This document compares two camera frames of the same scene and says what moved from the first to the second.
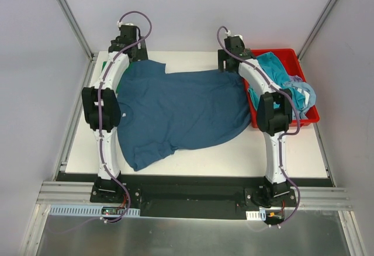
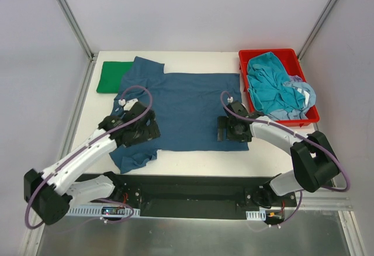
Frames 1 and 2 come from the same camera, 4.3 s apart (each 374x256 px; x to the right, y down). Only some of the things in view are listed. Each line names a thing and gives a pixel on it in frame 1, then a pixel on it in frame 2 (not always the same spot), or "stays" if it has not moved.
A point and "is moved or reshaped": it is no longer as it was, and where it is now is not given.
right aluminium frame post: (324, 15) stays
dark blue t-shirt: (159, 112) is moved or reshaped
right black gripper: (223, 62) -> (221, 128)
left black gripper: (140, 53) -> (149, 125)
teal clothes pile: (279, 75) stays
